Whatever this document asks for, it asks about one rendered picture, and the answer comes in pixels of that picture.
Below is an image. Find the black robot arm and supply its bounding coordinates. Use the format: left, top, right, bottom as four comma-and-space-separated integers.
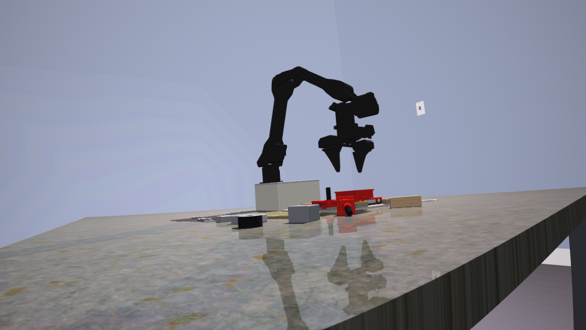
257, 67, 379, 184

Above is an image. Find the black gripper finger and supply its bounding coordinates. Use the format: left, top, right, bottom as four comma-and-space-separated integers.
322, 146, 342, 172
353, 149, 372, 173

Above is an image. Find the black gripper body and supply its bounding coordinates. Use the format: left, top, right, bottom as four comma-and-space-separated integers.
318, 119, 374, 151

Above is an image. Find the brown wooden block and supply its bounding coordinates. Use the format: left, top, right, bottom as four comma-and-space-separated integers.
389, 196, 422, 208

